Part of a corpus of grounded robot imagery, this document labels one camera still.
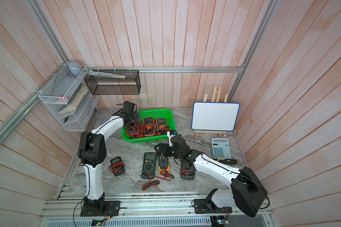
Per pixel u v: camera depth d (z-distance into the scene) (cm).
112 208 73
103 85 106
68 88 80
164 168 85
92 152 56
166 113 109
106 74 91
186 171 83
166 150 71
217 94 86
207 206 66
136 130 93
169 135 76
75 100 80
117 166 84
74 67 81
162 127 101
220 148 95
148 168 85
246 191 41
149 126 102
